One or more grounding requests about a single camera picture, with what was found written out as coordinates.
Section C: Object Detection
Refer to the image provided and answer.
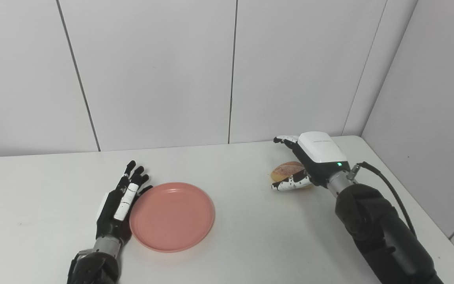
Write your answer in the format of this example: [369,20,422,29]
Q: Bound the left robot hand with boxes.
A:
[95,160,153,243]

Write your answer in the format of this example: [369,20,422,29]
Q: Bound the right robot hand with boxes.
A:
[271,131,352,192]

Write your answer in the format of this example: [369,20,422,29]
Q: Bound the bread roll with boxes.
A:
[270,161,313,190]

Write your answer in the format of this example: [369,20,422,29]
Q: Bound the pink plate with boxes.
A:
[129,181,216,253]

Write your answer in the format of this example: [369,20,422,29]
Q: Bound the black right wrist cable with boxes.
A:
[347,161,417,237]

